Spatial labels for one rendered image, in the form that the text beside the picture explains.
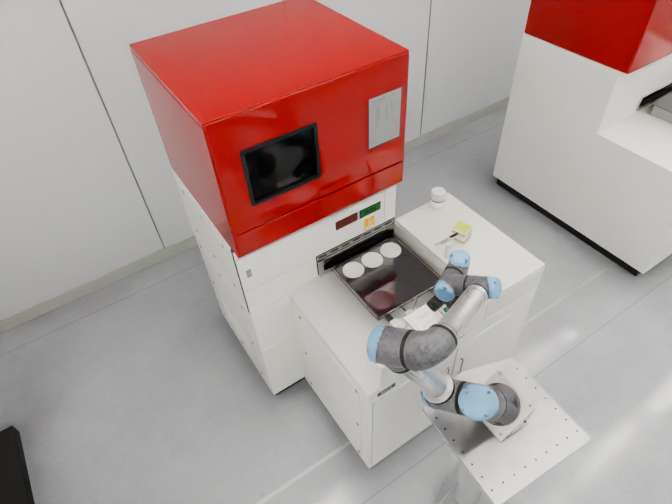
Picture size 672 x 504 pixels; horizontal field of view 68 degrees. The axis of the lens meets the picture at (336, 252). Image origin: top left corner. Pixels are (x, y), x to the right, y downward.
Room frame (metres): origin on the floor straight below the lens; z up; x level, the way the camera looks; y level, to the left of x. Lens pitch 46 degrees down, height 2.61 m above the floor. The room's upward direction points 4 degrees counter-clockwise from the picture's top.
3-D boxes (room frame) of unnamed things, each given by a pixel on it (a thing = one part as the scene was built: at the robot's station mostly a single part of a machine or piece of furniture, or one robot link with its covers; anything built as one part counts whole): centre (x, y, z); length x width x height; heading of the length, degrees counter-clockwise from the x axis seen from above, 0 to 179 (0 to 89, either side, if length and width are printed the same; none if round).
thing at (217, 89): (1.87, 0.21, 1.52); 0.81 x 0.75 x 0.59; 120
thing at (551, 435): (0.82, -0.56, 0.75); 0.45 x 0.44 x 0.13; 27
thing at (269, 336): (1.90, 0.23, 0.41); 0.82 x 0.71 x 0.82; 120
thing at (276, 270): (1.60, 0.06, 1.02); 0.82 x 0.03 x 0.40; 120
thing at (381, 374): (1.16, -0.35, 0.89); 0.55 x 0.09 x 0.14; 120
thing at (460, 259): (1.21, -0.44, 1.24); 0.09 x 0.08 x 0.11; 147
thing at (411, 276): (1.51, -0.22, 0.90); 0.34 x 0.34 x 0.01; 30
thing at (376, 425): (1.46, -0.34, 0.41); 0.97 x 0.64 x 0.82; 120
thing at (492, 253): (1.62, -0.60, 0.89); 0.62 x 0.35 x 0.14; 30
